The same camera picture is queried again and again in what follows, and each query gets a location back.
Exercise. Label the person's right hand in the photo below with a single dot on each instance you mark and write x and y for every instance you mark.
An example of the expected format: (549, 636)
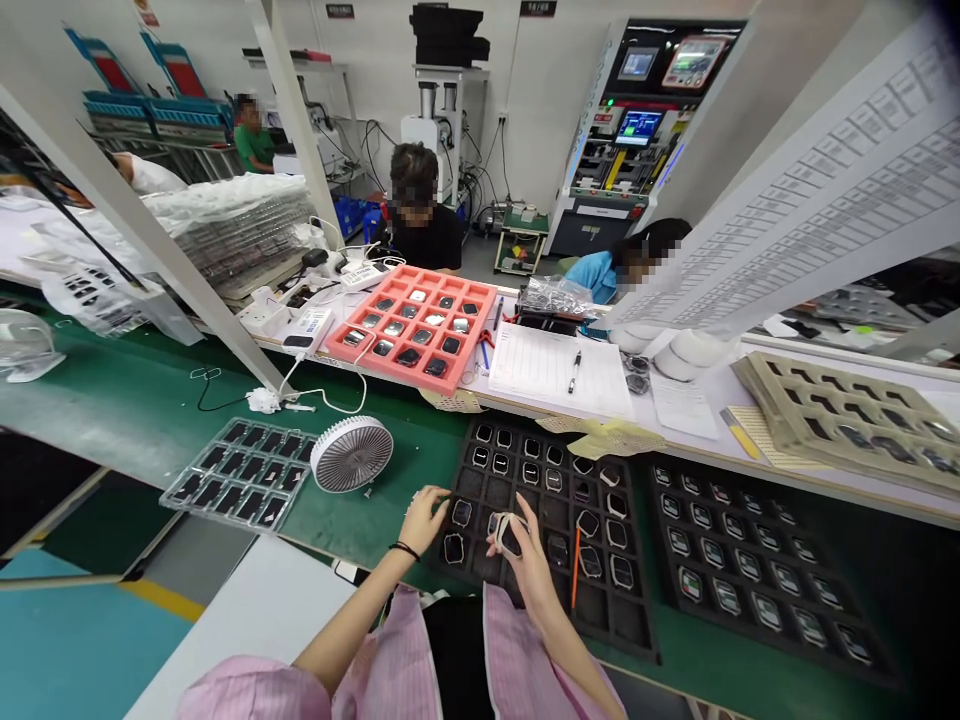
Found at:
(534, 564)

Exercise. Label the hanging printed paper sheet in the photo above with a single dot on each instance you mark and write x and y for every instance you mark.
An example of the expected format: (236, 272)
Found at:
(825, 195)

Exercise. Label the stack of grey foam trays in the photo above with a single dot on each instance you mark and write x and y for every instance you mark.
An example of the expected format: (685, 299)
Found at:
(847, 420)

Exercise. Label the test machine with screens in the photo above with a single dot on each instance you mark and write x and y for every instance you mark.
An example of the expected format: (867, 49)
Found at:
(637, 150)

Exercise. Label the blue plastic crates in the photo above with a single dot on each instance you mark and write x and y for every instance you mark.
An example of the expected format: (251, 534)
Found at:
(356, 217)

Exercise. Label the white tape rolls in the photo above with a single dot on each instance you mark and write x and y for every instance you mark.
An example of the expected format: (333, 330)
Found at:
(694, 352)

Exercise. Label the person's body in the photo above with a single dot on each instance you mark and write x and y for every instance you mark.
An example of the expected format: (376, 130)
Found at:
(401, 667)

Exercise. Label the white phone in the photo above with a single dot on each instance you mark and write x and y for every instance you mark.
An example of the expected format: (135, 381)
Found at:
(351, 572)

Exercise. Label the plastic bag of black parts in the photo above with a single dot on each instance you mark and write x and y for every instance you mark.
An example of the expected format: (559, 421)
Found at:
(94, 296)

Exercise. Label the yellow utility knife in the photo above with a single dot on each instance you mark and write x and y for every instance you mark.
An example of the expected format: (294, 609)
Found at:
(742, 436)

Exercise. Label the crumpled white tissue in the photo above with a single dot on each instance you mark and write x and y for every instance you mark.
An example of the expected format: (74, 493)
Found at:
(262, 401)

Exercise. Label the white frame post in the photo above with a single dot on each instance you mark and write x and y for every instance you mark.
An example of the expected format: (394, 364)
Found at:
(150, 240)
(300, 127)

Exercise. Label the small green cart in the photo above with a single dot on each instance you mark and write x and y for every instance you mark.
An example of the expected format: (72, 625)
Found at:
(521, 240)

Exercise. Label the white box device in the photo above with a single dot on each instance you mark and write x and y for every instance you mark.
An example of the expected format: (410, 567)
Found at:
(311, 324)

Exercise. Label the white power strip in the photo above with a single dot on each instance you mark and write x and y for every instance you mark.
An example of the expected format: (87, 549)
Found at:
(371, 274)

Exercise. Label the white smartwatch case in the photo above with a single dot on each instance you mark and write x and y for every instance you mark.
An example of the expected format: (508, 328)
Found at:
(510, 536)

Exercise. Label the clear plastic tray of black parts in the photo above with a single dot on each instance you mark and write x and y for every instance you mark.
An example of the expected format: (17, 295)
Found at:
(240, 476)

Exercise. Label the blue rack of trays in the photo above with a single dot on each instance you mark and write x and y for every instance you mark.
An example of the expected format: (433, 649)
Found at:
(150, 97)

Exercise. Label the printed paper form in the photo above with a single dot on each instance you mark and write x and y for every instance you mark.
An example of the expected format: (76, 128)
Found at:
(540, 367)

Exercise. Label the person's left hand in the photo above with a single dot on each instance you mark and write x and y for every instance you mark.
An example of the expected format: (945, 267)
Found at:
(421, 525)

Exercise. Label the orange stick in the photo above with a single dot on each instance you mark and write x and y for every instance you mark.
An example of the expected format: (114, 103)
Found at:
(577, 566)

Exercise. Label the black foam tray of watch cases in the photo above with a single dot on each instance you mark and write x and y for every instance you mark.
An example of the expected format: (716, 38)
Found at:
(555, 480)

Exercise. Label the clear bag of black parts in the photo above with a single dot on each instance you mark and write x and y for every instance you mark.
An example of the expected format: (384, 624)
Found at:
(555, 296)

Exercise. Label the white paper sheet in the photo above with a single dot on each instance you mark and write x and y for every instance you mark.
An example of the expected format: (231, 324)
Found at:
(682, 405)

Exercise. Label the white press machine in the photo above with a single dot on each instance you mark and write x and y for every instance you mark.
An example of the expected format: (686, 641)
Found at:
(442, 112)

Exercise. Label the black foam tray of finished watches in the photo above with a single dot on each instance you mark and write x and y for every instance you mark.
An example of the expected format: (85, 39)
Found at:
(757, 562)

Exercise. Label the pink foam tray of watches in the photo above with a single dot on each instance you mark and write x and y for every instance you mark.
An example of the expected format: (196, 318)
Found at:
(416, 326)

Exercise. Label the wrapped stack of clear trays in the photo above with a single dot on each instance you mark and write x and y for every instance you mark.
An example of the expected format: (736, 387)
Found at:
(232, 225)

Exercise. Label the yellow masking tape pieces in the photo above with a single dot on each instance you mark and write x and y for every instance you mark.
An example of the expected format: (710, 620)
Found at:
(611, 437)

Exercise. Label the small white desk fan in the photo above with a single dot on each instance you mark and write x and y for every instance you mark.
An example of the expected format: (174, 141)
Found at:
(352, 454)

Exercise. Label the black pen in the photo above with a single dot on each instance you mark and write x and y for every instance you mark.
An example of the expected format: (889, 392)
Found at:
(574, 371)

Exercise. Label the beige perforated pad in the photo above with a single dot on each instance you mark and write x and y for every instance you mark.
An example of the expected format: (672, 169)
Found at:
(454, 402)

